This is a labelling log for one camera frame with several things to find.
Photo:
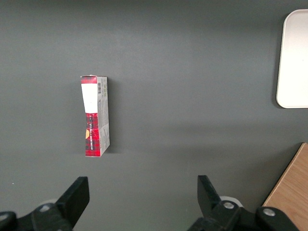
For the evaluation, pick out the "beige rectangular tray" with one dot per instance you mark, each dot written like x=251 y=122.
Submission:
x=294 y=60

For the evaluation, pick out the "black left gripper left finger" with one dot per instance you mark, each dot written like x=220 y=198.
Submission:
x=74 y=199

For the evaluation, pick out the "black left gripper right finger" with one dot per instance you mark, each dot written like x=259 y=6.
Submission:
x=209 y=199

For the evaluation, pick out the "red plaid cardboard box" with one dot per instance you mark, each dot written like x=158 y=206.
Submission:
x=96 y=115

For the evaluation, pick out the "wooden drawer cabinet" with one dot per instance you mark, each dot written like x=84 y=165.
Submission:
x=291 y=192

